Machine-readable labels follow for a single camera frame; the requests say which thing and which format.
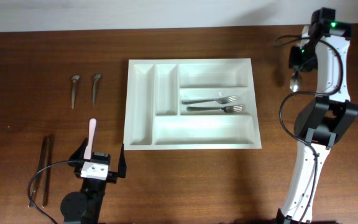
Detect white plastic cutlery tray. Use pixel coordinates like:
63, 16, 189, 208
124, 58, 262, 151

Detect metal tongs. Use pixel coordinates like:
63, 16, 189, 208
28, 135, 51, 209

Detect small metal spoon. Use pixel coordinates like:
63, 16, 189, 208
92, 73, 102, 106
71, 75, 80, 109

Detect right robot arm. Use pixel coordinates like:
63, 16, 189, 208
274, 7, 358, 223

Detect small metal spoon right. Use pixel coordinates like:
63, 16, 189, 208
92, 73, 102, 106

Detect metal fork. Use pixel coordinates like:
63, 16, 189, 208
181, 95, 237, 105
186, 105, 244, 113

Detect small metal spoon left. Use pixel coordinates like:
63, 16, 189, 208
71, 75, 80, 109

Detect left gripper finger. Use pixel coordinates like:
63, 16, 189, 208
69, 138, 88, 166
117, 144, 127, 178

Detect pink plastic knife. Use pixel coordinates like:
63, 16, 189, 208
83, 118, 97, 160

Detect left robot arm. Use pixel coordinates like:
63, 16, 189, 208
60, 138, 127, 223

